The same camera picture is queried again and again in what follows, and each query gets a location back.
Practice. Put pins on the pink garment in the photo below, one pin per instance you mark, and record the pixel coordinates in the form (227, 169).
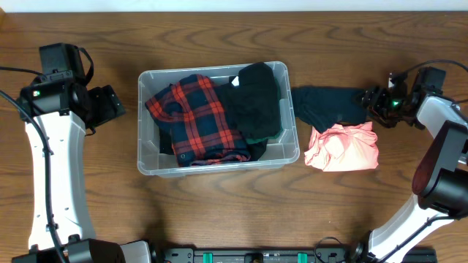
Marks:
(343, 148)

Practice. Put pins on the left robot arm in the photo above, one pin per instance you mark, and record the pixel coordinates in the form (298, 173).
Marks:
(62, 230)

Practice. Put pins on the dark green garment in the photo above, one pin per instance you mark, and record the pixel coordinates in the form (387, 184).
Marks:
(264, 121)

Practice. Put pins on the red navy plaid shirt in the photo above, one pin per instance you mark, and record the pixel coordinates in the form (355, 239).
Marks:
(200, 130)

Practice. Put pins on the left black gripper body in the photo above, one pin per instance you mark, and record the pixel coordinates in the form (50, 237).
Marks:
(101, 107)

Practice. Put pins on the dark navy garment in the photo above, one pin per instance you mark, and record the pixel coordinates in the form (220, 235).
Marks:
(322, 107)

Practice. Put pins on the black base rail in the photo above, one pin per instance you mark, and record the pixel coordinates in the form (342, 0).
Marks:
(190, 255)

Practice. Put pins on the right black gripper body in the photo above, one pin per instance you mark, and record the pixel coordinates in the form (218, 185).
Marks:
(385, 109)

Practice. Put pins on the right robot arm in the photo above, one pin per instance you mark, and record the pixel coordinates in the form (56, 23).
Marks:
(439, 187)

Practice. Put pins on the black garment with tag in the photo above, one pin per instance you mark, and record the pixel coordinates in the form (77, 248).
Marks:
(236, 98)

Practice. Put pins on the clear plastic storage container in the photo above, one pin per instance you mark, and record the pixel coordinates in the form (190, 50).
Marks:
(150, 161)

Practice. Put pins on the large black garment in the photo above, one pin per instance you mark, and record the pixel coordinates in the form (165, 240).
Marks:
(256, 149)

